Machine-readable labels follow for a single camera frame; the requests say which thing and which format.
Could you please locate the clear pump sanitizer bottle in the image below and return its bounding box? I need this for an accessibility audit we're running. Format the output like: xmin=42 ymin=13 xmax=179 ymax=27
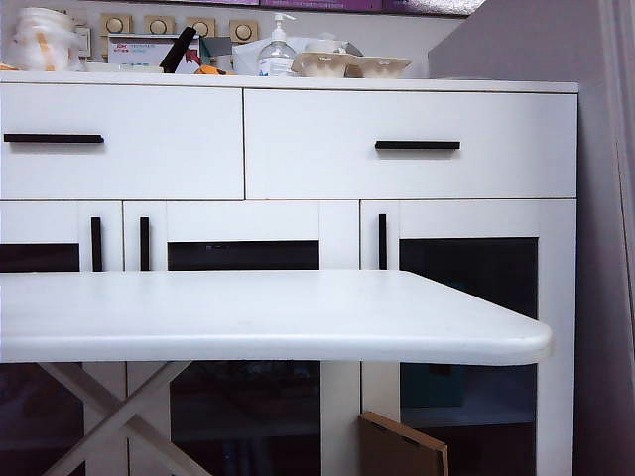
xmin=257 ymin=12 xmax=298 ymax=78

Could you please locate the white box red print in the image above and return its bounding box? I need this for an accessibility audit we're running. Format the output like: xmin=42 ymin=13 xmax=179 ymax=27
xmin=107 ymin=34 xmax=202 ymax=75

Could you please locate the purple wall poster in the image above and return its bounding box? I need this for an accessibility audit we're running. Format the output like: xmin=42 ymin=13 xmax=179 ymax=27
xmin=188 ymin=0 xmax=486 ymax=16

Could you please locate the beige dimmer wall switch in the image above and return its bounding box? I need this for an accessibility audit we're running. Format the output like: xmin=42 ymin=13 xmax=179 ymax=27
xmin=100 ymin=13 xmax=134 ymax=39
xmin=186 ymin=15 xmax=218 ymax=39
xmin=229 ymin=18 xmax=259 ymax=44
xmin=143 ymin=14 xmax=176 ymax=37

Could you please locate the wide white drawer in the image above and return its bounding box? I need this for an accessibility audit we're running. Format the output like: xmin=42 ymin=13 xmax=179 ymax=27
xmin=243 ymin=88 xmax=579 ymax=200
xmin=0 ymin=82 xmax=245 ymax=201

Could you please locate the black drawer handle bar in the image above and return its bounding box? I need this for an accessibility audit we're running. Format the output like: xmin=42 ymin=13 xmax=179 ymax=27
xmin=3 ymin=133 xmax=105 ymax=146
xmin=374 ymin=140 xmax=461 ymax=152

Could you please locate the white wall socket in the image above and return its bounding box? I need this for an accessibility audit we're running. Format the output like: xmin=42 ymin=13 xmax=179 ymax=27
xmin=73 ymin=27 xmax=93 ymax=59

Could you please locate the white wipes pack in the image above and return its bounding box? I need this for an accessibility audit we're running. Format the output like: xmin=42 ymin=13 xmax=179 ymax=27
xmin=231 ymin=38 xmax=272 ymax=77

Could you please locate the white plastic bag bundle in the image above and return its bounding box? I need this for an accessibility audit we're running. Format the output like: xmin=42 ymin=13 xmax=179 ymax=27
xmin=10 ymin=7 xmax=93 ymax=73

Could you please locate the beige pulp cup tray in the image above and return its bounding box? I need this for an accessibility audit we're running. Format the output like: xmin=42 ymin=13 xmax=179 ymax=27
xmin=291 ymin=49 xmax=413 ymax=80

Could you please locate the white glass cabinet door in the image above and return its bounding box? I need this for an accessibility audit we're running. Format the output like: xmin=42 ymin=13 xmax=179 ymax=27
xmin=360 ymin=199 xmax=578 ymax=476
xmin=123 ymin=200 xmax=361 ymax=476
xmin=0 ymin=200 xmax=125 ymax=476

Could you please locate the white sideboard cabinet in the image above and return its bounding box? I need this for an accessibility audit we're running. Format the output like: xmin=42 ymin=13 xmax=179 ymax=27
xmin=0 ymin=71 xmax=579 ymax=476

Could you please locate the grey card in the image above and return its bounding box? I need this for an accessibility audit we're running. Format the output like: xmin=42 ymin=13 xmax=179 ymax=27
xmin=200 ymin=37 xmax=233 ymax=59

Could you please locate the black flat bar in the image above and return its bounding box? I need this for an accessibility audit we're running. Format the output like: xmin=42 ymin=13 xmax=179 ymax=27
xmin=159 ymin=27 xmax=198 ymax=74

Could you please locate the white table leg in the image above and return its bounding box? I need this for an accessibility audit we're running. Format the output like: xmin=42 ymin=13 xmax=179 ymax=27
xmin=39 ymin=361 xmax=214 ymax=476
xmin=42 ymin=360 xmax=192 ymax=476

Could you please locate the brown cardboard sheet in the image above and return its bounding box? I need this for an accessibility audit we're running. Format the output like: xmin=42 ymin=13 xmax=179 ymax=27
xmin=357 ymin=411 xmax=450 ymax=476

